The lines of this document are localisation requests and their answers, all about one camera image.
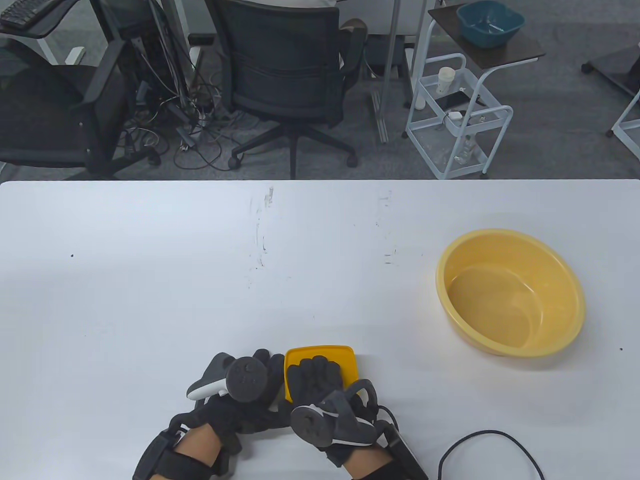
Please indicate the dark top white table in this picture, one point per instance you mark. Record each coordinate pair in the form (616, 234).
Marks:
(620, 67)

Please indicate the grey aluminium profile post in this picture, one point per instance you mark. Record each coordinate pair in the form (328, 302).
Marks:
(386, 75)

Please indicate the black wrist sensor box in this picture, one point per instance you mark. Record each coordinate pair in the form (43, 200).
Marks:
(150, 460)
(405, 455)

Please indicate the white paper cup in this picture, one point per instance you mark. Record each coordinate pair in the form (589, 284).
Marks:
(446, 77)

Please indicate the black computer tower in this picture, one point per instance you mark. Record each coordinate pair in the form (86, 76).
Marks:
(160, 30)

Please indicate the black flat device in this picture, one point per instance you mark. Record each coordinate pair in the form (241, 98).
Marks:
(457, 100)

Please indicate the person's left hand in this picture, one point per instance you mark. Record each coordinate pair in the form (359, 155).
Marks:
(250, 417)

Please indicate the grey white tracker controller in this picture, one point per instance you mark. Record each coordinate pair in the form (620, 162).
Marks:
(247, 380)
(312, 422)

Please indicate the black armrest office chair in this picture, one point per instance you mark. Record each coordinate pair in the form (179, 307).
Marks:
(45, 115)

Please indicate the clear plastic bottle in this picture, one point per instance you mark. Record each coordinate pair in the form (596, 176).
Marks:
(462, 150)

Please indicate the teal plastic tub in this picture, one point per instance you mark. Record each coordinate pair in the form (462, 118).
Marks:
(490, 25)

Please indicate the orange container lid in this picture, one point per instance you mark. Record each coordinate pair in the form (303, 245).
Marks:
(320, 351)

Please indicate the person's right hand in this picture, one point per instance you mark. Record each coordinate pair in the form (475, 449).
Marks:
(315, 380)

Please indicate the white leg keyboard desk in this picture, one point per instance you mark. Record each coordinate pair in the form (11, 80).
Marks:
(45, 30)

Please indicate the white power strip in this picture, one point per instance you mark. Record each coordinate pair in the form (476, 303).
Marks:
(76, 55)

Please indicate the white bottle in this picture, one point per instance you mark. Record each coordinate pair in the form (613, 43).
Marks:
(420, 101)

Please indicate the brown top side table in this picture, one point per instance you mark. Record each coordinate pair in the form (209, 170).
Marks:
(500, 52)

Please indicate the black mesh office chair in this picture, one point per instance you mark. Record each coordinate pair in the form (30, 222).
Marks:
(285, 65)

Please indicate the person's right forearm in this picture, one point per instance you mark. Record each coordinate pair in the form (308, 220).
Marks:
(367, 465)

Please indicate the white charger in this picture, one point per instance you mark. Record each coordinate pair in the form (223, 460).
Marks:
(454, 116)

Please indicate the pale yellow plastic basin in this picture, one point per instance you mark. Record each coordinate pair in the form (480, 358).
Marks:
(505, 305)

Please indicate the black keyboard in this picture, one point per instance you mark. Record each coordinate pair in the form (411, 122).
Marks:
(20, 12)

